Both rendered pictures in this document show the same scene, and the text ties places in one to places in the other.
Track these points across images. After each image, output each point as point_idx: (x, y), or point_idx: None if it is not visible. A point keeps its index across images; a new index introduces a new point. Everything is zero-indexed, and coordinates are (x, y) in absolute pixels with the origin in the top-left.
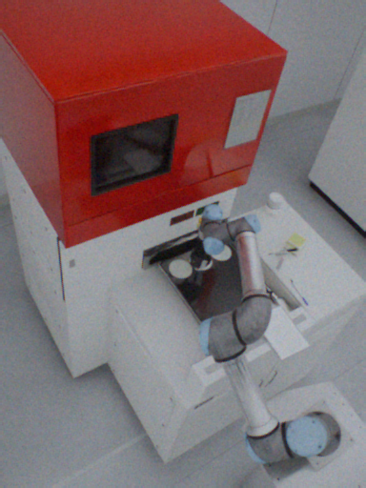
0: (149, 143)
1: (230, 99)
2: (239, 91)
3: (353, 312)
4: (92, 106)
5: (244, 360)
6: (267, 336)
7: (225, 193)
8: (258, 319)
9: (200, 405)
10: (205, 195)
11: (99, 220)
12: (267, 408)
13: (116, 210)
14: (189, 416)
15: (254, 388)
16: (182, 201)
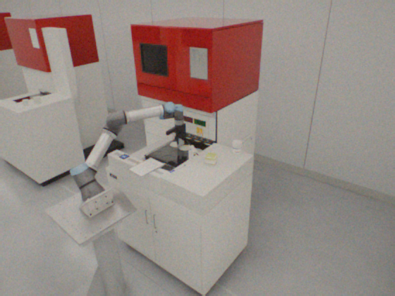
0: (159, 56)
1: (187, 46)
2: (190, 43)
3: (199, 216)
4: (139, 29)
5: (105, 134)
6: (140, 163)
7: (208, 118)
8: (111, 114)
9: (112, 176)
10: (187, 104)
11: (146, 87)
12: (93, 159)
13: (152, 86)
14: (110, 182)
15: (96, 146)
16: (177, 100)
